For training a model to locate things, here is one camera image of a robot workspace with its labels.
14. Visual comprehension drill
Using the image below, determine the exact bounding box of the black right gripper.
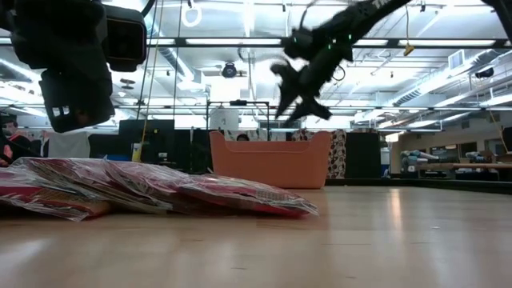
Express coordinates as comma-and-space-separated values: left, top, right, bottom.
270, 50, 355, 123

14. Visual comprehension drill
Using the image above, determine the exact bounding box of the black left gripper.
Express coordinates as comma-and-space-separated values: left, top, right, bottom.
0, 0, 116, 134

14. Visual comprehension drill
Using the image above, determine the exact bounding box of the red popcorn bag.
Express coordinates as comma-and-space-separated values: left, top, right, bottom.
102, 158, 209, 215
0, 166, 114, 222
11, 156, 121, 209
175, 172, 320, 220

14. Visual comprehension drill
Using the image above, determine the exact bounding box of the dotted patterned cloth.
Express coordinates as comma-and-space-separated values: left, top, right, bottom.
290, 128, 348, 180

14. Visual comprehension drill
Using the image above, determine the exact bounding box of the orange plastic basket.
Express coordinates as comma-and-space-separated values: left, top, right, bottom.
208, 130, 333, 190

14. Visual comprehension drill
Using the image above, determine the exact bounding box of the black monitor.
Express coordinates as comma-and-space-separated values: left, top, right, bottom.
118, 118, 176, 164

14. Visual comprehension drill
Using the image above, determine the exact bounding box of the black cabinet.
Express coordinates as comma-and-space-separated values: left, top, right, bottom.
345, 131, 382, 179

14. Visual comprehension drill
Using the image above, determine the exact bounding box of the yellow hanging connector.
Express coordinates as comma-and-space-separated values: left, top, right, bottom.
402, 3, 416, 57

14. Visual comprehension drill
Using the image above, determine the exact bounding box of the long wooden table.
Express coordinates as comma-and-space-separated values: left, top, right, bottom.
415, 162, 512, 172

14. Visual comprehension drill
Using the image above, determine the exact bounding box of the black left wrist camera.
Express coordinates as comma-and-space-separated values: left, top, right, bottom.
102, 4, 148, 74

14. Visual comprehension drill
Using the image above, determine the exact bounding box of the black aluminium rig frame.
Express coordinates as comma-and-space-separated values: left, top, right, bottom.
115, 36, 512, 196

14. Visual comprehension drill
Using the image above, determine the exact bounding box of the white hanging ring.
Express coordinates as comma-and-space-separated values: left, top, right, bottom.
181, 2, 203, 29

